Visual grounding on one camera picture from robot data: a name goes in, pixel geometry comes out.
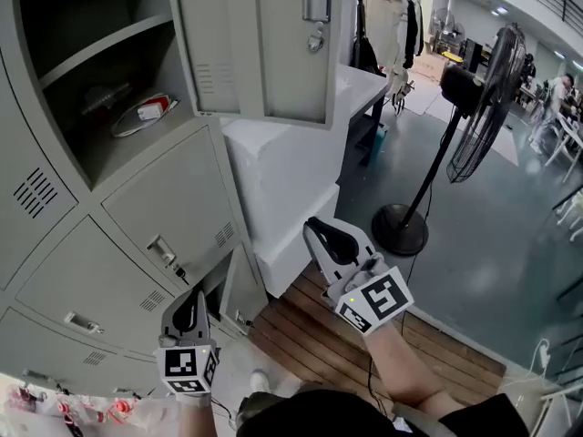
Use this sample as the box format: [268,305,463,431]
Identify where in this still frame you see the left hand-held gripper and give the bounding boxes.
[157,289,222,396]

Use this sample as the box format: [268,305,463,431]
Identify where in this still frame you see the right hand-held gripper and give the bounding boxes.
[303,218,414,336]

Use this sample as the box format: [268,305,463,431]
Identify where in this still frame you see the grey metal locker door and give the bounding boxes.
[217,245,271,337]
[174,0,342,132]

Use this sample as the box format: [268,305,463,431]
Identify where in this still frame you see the grey metal locker cabinet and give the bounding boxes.
[0,0,271,401]

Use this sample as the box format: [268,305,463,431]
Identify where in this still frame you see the person's right forearm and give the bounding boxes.
[361,319,457,422]

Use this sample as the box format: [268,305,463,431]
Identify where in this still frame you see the person's left forearm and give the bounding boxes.
[175,402,219,437]

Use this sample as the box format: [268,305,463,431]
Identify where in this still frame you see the person's left hand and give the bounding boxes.
[175,391,213,409]

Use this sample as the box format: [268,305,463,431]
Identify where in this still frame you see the person's left white shoe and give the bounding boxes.
[249,368,273,396]

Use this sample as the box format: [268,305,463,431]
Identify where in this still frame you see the wooden slat platform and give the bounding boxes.
[248,266,509,412]

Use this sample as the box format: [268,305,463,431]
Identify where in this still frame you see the large clear water jug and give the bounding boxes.
[107,396,160,437]

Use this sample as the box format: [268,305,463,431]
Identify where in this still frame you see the person's olive trousers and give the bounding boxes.
[235,390,277,425]

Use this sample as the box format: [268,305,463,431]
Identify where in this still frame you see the person's black shirt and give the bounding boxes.
[235,387,544,437]

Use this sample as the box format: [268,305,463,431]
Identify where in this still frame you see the white table dark legs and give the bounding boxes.
[335,63,391,168]

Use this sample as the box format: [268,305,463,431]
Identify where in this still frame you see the grey plastic bag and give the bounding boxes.
[80,83,136,116]

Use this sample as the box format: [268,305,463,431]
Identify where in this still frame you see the clothes rack with garments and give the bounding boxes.
[352,0,425,116]

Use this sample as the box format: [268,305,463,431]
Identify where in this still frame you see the white work table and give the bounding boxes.
[541,116,583,186]

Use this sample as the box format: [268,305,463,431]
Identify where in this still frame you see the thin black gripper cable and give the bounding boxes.
[210,397,234,422]
[365,356,394,422]

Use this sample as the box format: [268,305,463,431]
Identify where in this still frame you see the white coiled cable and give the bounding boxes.
[110,105,177,139]

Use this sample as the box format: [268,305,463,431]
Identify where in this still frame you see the black pedestal fan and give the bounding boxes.
[429,5,466,52]
[370,22,533,258]

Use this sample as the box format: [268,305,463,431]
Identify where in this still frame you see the white power adapter cable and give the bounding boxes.
[500,338,555,393]

